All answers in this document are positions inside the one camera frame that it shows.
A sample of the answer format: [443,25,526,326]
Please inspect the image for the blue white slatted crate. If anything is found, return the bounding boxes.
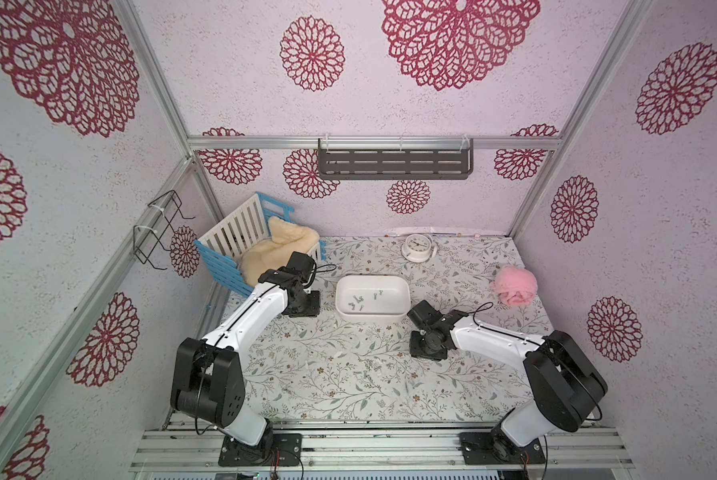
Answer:
[196,192,324,297]

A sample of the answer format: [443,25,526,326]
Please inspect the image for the aluminium front rail frame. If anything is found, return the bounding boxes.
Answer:
[126,392,636,480]

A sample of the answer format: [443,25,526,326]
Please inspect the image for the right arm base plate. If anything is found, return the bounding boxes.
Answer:
[459,431,547,467]

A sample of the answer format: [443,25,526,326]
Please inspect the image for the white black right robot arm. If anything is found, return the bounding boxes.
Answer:
[408,301,609,453]

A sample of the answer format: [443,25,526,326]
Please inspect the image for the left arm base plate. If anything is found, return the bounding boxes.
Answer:
[218,433,304,467]

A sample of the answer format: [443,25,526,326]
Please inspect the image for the white storage box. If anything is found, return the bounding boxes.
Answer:
[334,275,412,323]

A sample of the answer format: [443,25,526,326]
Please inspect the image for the grey wall shelf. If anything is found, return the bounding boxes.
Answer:
[316,139,474,181]

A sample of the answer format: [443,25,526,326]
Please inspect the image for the black wire wall rack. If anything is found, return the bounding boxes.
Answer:
[132,189,194,271]

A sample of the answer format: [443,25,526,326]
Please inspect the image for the cream plush cloth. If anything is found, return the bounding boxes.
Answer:
[240,217,320,287]

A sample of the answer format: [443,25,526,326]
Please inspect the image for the white alarm clock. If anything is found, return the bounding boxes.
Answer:
[401,233,439,264]

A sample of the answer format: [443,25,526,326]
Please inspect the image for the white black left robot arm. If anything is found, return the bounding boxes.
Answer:
[170,252,320,451]

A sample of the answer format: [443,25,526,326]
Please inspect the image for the pink plush toy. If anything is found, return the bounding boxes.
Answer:
[491,265,538,307]

